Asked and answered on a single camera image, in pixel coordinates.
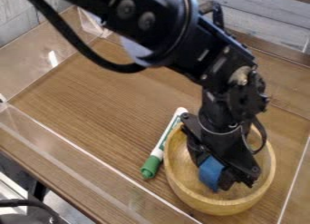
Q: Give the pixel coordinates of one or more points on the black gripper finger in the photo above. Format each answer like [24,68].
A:
[228,178]
[196,150]

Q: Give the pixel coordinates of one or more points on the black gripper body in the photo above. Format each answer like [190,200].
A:
[224,137]

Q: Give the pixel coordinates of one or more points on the blue foam block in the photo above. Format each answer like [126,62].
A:
[210,171]

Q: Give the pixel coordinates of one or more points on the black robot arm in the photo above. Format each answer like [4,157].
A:
[168,33]

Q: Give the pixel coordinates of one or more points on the light wooden bowl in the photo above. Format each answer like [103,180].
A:
[182,173]

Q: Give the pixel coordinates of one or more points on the green white marker pen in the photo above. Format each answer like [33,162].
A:
[152,162]

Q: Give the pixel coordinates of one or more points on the clear acrylic tray wall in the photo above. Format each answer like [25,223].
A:
[107,196]

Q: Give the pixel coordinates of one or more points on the clear acrylic corner bracket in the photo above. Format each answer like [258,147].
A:
[91,24]

